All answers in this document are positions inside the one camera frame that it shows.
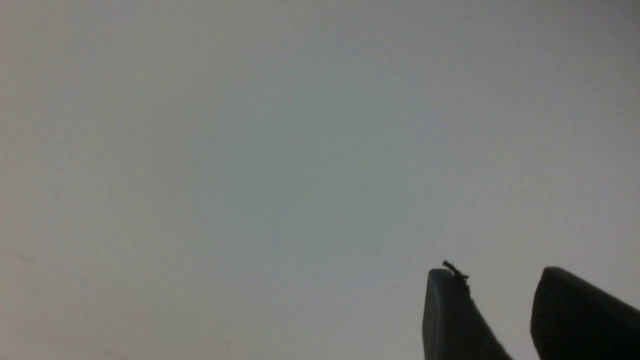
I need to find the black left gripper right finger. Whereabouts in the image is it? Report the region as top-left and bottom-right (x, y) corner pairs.
(530, 266), (640, 360)

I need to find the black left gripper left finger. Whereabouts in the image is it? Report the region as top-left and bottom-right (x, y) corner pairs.
(422, 260), (512, 360)

